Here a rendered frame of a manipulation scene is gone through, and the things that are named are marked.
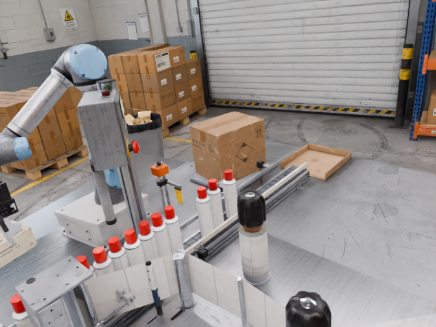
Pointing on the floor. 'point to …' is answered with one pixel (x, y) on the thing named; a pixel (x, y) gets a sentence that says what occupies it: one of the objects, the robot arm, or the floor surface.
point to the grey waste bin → (149, 142)
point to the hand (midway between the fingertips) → (1, 240)
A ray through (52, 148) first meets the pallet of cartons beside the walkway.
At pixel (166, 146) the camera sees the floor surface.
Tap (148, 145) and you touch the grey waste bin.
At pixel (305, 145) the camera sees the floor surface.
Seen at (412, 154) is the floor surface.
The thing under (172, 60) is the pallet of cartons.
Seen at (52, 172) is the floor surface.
